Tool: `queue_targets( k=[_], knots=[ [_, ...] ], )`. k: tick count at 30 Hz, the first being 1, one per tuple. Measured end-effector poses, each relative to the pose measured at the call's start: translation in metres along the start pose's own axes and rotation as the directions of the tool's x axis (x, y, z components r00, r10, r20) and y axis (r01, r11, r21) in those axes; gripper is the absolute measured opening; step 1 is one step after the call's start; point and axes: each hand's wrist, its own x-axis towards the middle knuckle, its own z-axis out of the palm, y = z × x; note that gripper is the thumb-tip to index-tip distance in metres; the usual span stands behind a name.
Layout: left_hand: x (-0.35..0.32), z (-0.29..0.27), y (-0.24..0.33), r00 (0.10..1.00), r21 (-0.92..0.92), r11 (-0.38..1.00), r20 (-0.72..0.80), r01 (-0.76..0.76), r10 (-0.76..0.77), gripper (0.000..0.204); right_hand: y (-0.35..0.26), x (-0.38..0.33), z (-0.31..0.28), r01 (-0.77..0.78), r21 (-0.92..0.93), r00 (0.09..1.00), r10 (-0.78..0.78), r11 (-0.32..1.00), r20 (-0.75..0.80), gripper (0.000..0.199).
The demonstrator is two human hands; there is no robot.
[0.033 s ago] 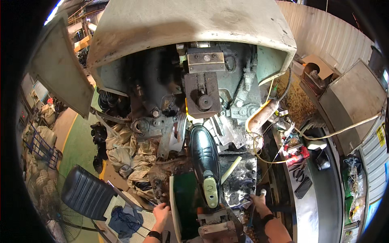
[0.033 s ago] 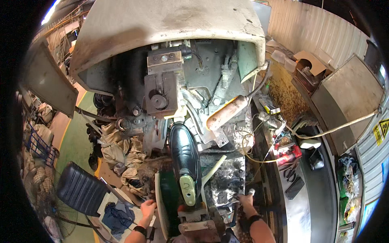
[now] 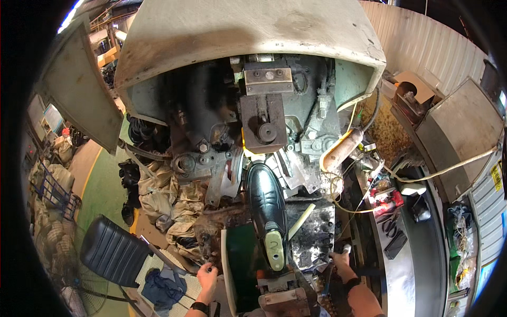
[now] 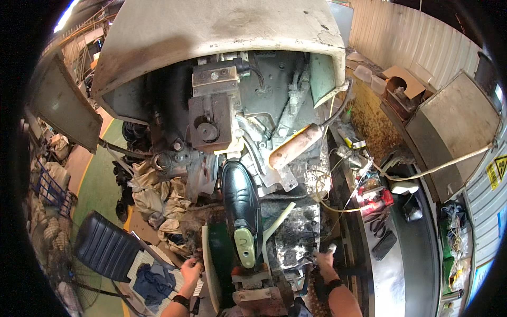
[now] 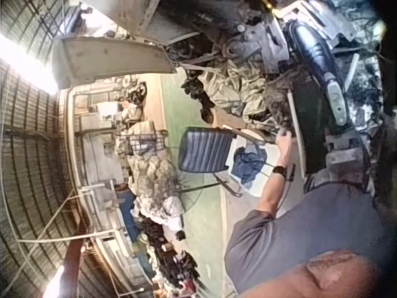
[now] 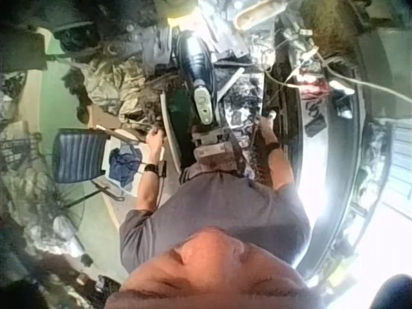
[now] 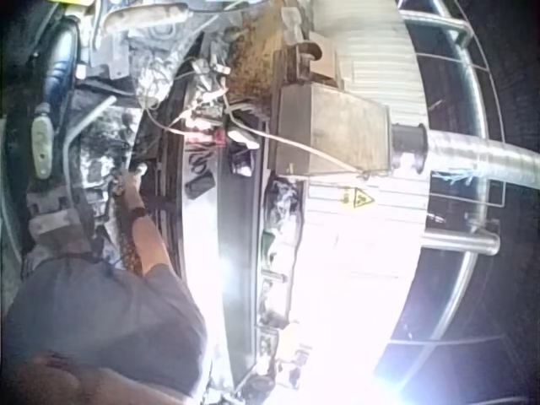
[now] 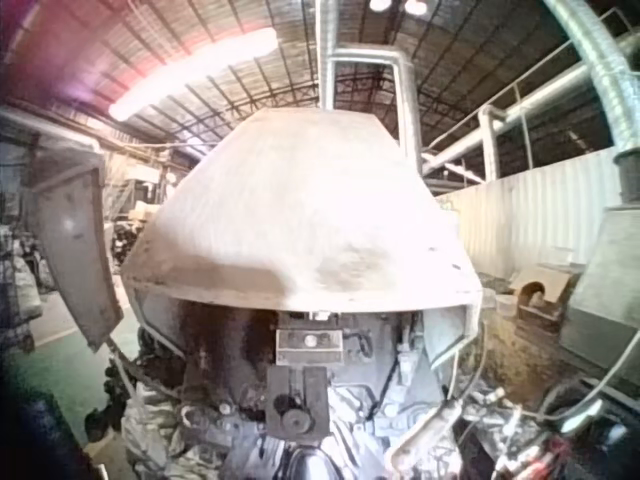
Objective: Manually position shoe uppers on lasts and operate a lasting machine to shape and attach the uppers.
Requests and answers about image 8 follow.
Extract grey machine body under hood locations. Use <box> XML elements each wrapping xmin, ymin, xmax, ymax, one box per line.
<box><xmin>130</xmin><ymin>292</ymin><xmax>484</xmax><ymax>454</ymax></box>

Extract grey metal hopper box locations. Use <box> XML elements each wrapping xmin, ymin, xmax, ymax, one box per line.
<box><xmin>558</xmin><ymin>199</ymin><xmax>640</xmax><ymax>374</ymax></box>

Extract dusty lever handle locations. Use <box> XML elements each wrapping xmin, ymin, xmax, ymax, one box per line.
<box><xmin>388</xmin><ymin>398</ymin><xmax>464</xmax><ymax>474</ymax></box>

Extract brown wooden block with arch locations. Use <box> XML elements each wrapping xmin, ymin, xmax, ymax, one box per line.
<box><xmin>508</xmin><ymin>264</ymin><xmax>584</xmax><ymax>326</ymax></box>

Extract hanging round ceiling lamps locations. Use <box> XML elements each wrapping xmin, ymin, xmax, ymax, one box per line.
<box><xmin>367</xmin><ymin>0</ymin><xmax>429</xmax><ymax>15</ymax></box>

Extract large dusty machine hood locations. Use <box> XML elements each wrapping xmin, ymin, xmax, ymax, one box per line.
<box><xmin>119</xmin><ymin>107</ymin><xmax>485</xmax><ymax>314</ymax></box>

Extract tangle of cables and hoses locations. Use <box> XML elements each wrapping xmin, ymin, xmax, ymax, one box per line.
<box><xmin>449</xmin><ymin>369</ymin><xmax>640</xmax><ymax>480</ymax></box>

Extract cluttered background machinery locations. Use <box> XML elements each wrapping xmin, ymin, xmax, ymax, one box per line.
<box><xmin>102</xmin><ymin>164</ymin><xmax>174</xmax><ymax>264</ymax></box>

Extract silver vertical exhaust duct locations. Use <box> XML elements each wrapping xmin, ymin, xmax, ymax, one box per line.
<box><xmin>314</xmin><ymin>0</ymin><xmax>424</xmax><ymax>176</ymax></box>

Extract hinged grey metal side panel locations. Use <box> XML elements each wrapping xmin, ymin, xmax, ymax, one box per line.
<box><xmin>22</xmin><ymin>149</ymin><xmax>125</xmax><ymax>355</ymax></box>

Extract dark clamp block with wheel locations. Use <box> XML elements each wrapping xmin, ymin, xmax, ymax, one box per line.
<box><xmin>264</xmin><ymin>365</ymin><xmax>331</xmax><ymax>445</ymax></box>

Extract metal plate with round knob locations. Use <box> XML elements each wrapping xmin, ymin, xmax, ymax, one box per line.
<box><xmin>274</xmin><ymin>327</ymin><xmax>344</xmax><ymax>367</ymax></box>

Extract large corrugated silver duct pipe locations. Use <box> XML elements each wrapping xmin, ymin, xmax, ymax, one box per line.
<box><xmin>542</xmin><ymin>0</ymin><xmax>640</xmax><ymax>201</ymax></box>

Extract white corrugated metal partition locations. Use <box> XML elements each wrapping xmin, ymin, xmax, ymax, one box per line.
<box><xmin>439</xmin><ymin>147</ymin><xmax>624</xmax><ymax>281</ymax></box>

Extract white horizontal pipe with railing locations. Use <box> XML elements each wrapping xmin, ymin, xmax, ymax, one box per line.
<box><xmin>421</xmin><ymin>47</ymin><xmax>621</xmax><ymax>184</ymax></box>

